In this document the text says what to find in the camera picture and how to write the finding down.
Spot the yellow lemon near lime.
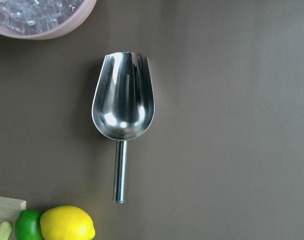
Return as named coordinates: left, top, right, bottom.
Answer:
left=40, top=205, right=96, bottom=240

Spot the yellow-green plastic knife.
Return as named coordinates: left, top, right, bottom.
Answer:
left=0, top=221, right=13, bottom=240

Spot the green lime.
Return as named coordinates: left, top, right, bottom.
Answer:
left=14, top=209, right=44, bottom=240

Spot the steel ice scoop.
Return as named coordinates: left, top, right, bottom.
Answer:
left=92, top=52, right=155, bottom=204

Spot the bamboo cutting board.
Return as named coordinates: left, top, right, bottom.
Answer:
left=0, top=196, right=27, bottom=228

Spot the pink bowl of ice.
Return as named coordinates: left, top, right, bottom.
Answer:
left=0, top=0, right=96, bottom=40

